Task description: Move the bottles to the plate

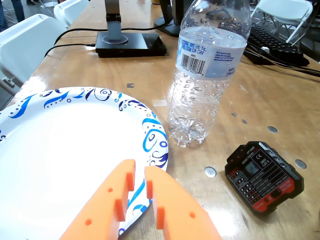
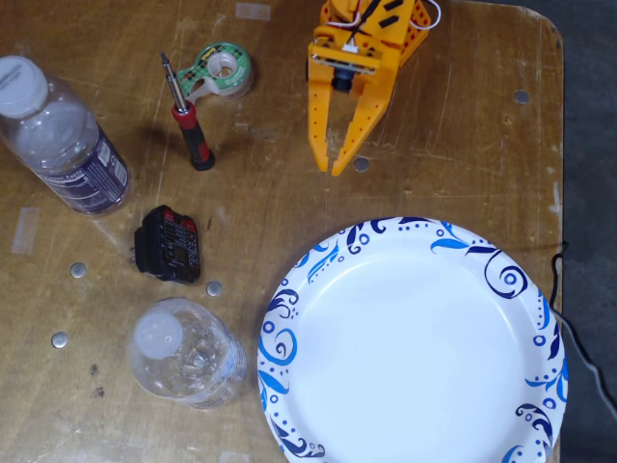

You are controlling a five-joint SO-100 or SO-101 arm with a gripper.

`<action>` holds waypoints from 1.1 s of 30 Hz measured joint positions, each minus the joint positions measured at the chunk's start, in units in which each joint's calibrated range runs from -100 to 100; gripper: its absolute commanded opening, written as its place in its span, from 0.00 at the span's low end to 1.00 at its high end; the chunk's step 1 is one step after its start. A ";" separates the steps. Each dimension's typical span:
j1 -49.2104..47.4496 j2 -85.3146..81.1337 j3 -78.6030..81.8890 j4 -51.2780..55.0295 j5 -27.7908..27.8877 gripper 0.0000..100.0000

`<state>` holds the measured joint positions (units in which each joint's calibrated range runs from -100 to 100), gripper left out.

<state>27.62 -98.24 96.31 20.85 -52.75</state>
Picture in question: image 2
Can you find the green tape dispenser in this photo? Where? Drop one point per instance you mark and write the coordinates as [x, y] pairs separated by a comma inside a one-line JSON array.
[[236, 72]]

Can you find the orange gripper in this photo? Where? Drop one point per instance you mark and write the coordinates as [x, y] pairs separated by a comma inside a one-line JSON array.
[[322, 113]]

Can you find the white paper plate blue pattern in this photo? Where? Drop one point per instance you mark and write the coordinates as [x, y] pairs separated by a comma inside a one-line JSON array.
[[385, 362]]

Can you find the small clear water bottle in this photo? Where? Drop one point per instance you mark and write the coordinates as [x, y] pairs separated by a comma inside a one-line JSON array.
[[159, 333]]

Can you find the black red plug-in adapter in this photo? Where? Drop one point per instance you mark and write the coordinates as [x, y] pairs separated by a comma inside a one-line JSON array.
[[169, 246]]

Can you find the vitaminwater bottle purple label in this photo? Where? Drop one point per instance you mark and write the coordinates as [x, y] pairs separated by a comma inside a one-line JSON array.
[[58, 130]]

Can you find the gripper mounted camera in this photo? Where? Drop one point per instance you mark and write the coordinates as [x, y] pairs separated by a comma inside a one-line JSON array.
[[343, 83]]

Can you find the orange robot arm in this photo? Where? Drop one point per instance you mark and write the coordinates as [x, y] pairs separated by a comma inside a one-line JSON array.
[[417, 24]]

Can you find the round metal table rivet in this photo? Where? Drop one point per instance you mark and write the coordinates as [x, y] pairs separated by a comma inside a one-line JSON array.
[[521, 97], [78, 270], [214, 288], [60, 340], [361, 164]]

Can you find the red black screwdriver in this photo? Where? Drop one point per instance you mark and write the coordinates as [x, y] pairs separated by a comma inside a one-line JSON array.
[[193, 135]]

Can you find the clear tape strip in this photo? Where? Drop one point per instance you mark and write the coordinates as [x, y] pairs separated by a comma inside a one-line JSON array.
[[233, 456], [25, 230], [253, 10]]

